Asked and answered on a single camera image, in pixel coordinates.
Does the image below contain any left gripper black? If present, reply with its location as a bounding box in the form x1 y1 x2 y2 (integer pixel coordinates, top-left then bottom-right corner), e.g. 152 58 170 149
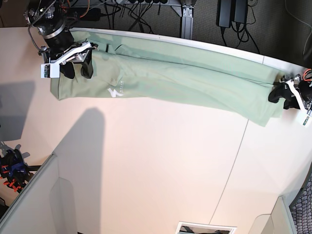
268 74 312 110

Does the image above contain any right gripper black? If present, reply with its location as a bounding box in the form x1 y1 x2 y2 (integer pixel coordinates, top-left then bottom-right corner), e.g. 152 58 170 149
39 31 93 79

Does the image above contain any light green polo T-shirt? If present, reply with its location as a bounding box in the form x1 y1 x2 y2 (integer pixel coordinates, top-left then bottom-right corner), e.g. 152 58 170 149
50 30 284 126

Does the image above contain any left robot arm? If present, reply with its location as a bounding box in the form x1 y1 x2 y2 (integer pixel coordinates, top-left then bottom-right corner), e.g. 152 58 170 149
268 69 312 113

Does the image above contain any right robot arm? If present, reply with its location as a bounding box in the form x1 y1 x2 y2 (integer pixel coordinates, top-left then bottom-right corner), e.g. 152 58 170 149
24 0 97 79

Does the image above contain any black power brick left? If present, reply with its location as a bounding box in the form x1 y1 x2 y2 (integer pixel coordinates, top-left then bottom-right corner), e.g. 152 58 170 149
67 7 102 21

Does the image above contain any black power adapter pair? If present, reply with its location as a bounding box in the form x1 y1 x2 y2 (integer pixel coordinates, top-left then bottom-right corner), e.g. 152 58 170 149
216 0 248 28

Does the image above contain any grey mesh chair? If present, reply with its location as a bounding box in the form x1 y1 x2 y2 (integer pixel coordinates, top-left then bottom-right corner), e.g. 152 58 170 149
290 180 312 234

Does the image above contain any grey partition panel right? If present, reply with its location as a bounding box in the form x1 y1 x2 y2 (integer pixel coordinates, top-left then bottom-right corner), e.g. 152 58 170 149
249 196 297 234

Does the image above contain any grey partition panel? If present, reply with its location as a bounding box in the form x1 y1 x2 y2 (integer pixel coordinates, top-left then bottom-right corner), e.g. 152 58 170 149
0 155 78 234
249 196 297 234

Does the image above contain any grey partition panel left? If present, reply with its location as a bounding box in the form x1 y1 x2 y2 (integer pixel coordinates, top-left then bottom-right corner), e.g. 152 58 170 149
0 155 78 234

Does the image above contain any white framed tray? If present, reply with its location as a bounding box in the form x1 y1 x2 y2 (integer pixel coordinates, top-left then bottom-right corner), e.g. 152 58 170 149
175 221 237 234

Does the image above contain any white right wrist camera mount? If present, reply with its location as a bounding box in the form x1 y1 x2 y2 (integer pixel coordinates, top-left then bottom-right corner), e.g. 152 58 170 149
39 41 98 79

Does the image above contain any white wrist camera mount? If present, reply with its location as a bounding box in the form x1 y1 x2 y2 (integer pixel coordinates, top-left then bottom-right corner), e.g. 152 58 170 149
39 41 98 79
281 79 312 128

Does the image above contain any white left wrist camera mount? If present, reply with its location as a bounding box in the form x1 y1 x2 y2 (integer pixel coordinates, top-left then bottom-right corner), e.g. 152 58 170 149
281 79 312 128

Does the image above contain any aluminium frame post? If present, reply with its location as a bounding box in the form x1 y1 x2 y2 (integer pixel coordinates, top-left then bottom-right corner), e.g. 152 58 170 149
181 6 194 40

